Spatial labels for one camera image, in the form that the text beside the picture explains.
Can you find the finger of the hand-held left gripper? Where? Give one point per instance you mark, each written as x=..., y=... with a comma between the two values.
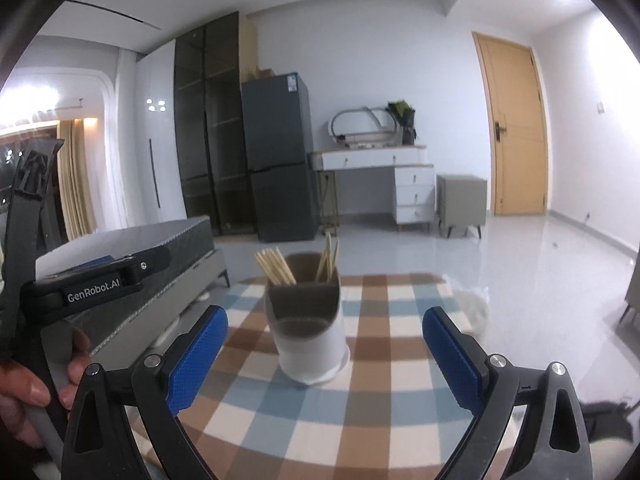
x=147, y=265
x=85, y=266

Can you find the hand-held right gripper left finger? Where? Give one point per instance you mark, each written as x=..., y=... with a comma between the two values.
x=197, y=355

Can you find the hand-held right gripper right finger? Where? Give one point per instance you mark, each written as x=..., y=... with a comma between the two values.
x=450, y=355

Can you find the white and grey utensil holder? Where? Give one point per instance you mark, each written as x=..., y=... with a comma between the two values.
x=310, y=350

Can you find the bunch of wooden chopsticks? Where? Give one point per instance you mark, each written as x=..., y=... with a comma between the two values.
x=280, y=270

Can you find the beige wooden chopstick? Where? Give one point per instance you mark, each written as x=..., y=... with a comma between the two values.
x=326, y=260
x=333, y=260
x=320, y=270

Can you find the person's left hand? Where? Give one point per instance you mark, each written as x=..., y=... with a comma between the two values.
x=20, y=390

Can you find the white plastic bag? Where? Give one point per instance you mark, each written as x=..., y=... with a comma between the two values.
x=475, y=310

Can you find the beige curtain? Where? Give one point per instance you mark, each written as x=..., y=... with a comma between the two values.
x=75, y=185

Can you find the plaid cloth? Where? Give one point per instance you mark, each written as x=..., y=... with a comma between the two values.
x=380, y=410

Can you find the white wardrobe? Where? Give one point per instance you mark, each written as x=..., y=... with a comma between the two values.
x=165, y=160

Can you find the dark glass cabinet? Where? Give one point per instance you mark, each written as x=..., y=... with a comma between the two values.
x=210, y=135

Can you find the grey nightstand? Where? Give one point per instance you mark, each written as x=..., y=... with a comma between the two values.
x=462, y=200

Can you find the white desk with drawers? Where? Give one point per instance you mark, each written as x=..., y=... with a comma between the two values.
x=415, y=195

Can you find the dark grey refrigerator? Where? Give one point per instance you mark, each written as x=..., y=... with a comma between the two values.
x=280, y=160

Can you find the grey chair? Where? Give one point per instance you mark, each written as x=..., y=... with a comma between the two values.
x=632, y=285

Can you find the wooden door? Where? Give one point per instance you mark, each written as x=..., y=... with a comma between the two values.
x=515, y=160

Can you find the cardboard boxes on refrigerator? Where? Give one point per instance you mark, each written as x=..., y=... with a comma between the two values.
x=265, y=75

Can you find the potted plant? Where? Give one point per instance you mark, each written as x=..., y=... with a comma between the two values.
x=405, y=120

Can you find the oval desk mirror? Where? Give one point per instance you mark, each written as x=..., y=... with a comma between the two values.
x=355, y=122

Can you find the grey upholstered bed frame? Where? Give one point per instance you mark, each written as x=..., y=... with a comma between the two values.
x=210, y=270

